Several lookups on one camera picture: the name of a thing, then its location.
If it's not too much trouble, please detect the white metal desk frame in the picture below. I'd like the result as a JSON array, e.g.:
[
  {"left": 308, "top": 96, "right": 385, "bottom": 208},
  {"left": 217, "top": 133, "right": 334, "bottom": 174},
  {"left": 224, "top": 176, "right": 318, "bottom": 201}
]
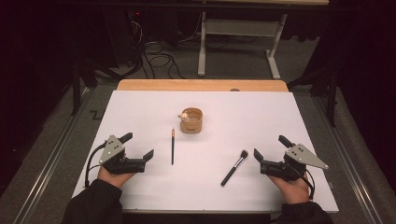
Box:
[{"left": 192, "top": 0, "right": 331, "bottom": 79}]

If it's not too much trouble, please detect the dark equipment box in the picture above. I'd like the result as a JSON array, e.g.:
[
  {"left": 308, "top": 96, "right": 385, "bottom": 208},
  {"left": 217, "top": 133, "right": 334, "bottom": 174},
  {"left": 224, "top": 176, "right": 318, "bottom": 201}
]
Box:
[{"left": 102, "top": 8, "right": 148, "bottom": 69}]

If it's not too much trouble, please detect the thin black wooden-tipped brush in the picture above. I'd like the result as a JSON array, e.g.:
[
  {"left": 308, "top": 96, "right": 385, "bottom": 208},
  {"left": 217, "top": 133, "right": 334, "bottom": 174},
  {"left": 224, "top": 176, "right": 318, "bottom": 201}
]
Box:
[{"left": 170, "top": 128, "right": 176, "bottom": 166}]

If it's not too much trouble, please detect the metal floor rail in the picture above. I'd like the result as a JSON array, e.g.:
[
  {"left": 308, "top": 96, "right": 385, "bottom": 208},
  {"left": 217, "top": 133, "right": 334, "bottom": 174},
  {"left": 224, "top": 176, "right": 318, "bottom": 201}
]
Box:
[
  {"left": 12, "top": 88, "right": 95, "bottom": 224},
  {"left": 313, "top": 95, "right": 385, "bottom": 224}
]

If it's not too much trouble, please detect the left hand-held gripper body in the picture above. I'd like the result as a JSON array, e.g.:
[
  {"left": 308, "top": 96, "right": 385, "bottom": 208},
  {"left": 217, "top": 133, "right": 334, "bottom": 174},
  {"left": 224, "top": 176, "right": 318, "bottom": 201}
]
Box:
[{"left": 98, "top": 134, "right": 146, "bottom": 175}]

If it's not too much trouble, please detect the white table cover board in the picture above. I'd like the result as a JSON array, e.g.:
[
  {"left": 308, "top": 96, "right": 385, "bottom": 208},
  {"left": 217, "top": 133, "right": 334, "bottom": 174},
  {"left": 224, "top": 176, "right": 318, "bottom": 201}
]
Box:
[{"left": 72, "top": 90, "right": 340, "bottom": 215}]

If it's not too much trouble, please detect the right hand-held gripper black cable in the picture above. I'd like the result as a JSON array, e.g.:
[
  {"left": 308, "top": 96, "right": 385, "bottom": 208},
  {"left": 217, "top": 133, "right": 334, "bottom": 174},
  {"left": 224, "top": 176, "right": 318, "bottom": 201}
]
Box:
[{"left": 288, "top": 162, "right": 316, "bottom": 201}]

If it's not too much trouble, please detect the black makeup brush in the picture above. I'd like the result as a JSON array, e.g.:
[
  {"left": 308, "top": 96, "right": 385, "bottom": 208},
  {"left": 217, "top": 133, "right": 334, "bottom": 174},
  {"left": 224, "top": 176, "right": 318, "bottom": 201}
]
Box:
[{"left": 220, "top": 149, "right": 249, "bottom": 188}]

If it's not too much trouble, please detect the black metal stand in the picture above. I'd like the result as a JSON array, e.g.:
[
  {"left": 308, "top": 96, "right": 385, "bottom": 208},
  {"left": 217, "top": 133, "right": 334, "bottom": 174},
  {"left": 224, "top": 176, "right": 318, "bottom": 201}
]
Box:
[
  {"left": 70, "top": 58, "right": 106, "bottom": 117},
  {"left": 287, "top": 65, "right": 340, "bottom": 128}
]

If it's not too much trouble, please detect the left hand-held gripper black cable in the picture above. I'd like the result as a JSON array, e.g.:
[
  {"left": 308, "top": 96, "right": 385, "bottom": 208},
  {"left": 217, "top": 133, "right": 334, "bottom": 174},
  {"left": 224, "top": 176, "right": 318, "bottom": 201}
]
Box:
[{"left": 84, "top": 141, "right": 108, "bottom": 189}]

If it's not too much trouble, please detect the round wooden brush holder cup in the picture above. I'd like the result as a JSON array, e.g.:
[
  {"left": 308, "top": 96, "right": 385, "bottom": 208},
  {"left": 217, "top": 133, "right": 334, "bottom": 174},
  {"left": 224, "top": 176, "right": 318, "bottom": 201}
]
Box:
[{"left": 179, "top": 107, "right": 204, "bottom": 134}]

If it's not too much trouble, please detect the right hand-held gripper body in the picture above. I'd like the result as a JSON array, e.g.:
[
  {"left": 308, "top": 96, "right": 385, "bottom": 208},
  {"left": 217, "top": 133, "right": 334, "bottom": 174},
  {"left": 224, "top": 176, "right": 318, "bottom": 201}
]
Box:
[{"left": 261, "top": 143, "right": 329, "bottom": 182}]

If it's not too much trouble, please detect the black floor cable bundle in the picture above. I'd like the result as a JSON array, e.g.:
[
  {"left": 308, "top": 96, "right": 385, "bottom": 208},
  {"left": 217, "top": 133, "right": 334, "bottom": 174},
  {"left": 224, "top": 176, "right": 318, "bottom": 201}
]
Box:
[{"left": 130, "top": 18, "right": 187, "bottom": 80}]

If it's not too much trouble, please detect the hand-held gripper black cable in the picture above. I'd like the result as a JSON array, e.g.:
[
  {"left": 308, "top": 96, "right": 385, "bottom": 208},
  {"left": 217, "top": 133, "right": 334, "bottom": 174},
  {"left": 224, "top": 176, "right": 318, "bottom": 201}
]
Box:
[
  {"left": 288, "top": 162, "right": 316, "bottom": 201},
  {"left": 84, "top": 141, "right": 108, "bottom": 189}
]

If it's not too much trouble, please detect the person's left hand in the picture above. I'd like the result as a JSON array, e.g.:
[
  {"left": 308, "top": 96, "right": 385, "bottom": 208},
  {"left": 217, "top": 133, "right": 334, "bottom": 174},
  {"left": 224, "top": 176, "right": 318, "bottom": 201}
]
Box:
[{"left": 97, "top": 166, "right": 136, "bottom": 189}]

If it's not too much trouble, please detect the person's right hand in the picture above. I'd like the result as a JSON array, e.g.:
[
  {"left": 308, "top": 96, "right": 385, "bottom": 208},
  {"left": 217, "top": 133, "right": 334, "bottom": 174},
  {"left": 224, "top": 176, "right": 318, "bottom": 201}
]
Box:
[{"left": 268, "top": 172, "right": 311, "bottom": 205}]

